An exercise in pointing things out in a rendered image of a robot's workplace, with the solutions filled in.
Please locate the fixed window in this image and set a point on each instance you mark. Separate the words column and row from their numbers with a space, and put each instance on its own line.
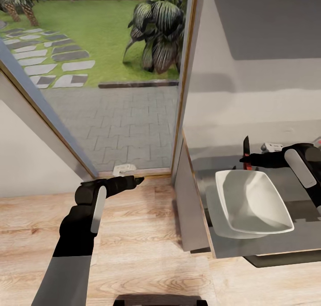
column 105, row 76

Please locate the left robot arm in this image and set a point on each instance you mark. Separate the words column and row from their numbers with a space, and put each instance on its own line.
column 66, row 280

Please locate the bowl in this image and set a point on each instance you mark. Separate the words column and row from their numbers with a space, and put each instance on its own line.
column 251, row 202

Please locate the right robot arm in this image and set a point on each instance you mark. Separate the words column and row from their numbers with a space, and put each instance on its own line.
column 303, row 158

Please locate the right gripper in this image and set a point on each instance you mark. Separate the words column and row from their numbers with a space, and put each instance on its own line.
column 260, row 160

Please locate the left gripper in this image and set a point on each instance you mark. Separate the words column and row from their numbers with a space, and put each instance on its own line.
column 127, row 182

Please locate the parer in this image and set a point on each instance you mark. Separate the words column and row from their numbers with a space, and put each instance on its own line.
column 247, row 153

